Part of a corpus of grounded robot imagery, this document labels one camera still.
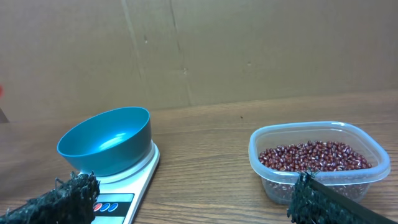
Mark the white digital kitchen scale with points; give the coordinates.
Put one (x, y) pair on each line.
(121, 194)

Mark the clear plastic food container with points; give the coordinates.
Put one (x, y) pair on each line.
(354, 184)

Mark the red beans in container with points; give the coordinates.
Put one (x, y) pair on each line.
(328, 156)

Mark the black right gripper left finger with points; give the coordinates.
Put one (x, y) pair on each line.
(70, 201)

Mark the blue metal bowl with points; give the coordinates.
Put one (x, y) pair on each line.
(108, 143)

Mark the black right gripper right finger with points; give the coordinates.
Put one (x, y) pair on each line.
(315, 203)

